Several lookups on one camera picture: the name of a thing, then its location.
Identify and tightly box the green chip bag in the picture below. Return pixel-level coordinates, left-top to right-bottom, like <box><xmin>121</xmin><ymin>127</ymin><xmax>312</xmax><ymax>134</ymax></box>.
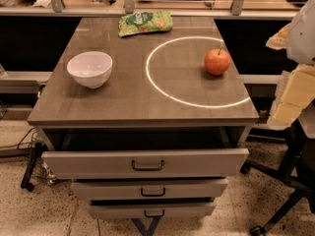
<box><xmin>118</xmin><ymin>11</ymin><xmax>173</xmax><ymax>37</ymax></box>

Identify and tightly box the top grey drawer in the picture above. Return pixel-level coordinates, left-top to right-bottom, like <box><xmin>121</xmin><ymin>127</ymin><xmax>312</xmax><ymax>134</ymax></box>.
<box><xmin>42</xmin><ymin>148</ymin><xmax>249</xmax><ymax>180</ymax></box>

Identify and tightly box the bottom grey drawer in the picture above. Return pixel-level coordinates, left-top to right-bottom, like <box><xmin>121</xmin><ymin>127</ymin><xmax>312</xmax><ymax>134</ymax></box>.
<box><xmin>88</xmin><ymin>202</ymin><xmax>216</xmax><ymax>219</ymax></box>

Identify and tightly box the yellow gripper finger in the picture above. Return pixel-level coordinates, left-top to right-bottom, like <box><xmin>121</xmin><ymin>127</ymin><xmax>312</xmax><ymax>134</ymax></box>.
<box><xmin>266</xmin><ymin>24</ymin><xmax>289</xmax><ymax>50</ymax></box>
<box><xmin>267</xmin><ymin>64</ymin><xmax>315</xmax><ymax>129</ymax></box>

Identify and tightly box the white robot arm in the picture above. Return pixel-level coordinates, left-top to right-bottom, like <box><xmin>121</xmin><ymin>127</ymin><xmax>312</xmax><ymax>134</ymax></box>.
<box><xmin>266</xmin><ymin>0</ymin><xmax>315</xmax><ymax>130</ymax></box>

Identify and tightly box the grey drawer cabinet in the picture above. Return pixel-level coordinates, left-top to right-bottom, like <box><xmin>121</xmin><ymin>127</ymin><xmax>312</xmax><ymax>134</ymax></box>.
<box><xmin>29</xmin><ymin>17</ymin><xmax>258</xmax><ymax>206</ymax></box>

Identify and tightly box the red apple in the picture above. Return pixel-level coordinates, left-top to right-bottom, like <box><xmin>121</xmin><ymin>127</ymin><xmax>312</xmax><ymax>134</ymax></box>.
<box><xmin>204</xmin><ymin>48</ymin><xmax>231</xmax><ymax>76</ymax></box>

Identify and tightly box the middle grey drawer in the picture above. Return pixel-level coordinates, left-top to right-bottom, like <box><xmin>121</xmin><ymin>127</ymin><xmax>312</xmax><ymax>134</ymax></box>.
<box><xmin>71</xmin><ymin>179</ymin><xmax>228</xmax><ymax>201</ymax></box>

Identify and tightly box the grey drawer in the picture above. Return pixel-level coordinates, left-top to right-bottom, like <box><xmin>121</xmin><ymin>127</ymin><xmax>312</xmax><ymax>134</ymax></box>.
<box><xmin>42</xmin><ymin>148</ymin><xmax>249</xmax><ymax>180</ymax></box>
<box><xmin>88</xmin><ymin>202</ymin><xmax>216</xmax><ymax>219</ymax></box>
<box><xmin>71</xmin><ymin>179</ymin><xmax>228</xmax><ymax>201</ymax></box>

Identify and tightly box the black office chair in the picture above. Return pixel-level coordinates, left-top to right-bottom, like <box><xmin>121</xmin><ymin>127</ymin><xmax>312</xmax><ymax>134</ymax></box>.
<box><xmin>240</xmin><ymin>121</ymin><xmax>315</xmax><ymax>236</ymax></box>

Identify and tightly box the white bowl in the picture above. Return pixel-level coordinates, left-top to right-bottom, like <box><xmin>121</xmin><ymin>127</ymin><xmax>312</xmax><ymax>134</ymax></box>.
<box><xmin>67</xmin><ymin>51</ymin><xmax>113</xmax><ymax>89</ymax></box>

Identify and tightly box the metal shelf rail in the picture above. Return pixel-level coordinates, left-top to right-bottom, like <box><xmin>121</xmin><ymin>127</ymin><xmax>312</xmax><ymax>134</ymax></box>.
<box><xmin>0</xmin><ymin>0</ymin><xmax>299</xmax><ymax>20</ymax></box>

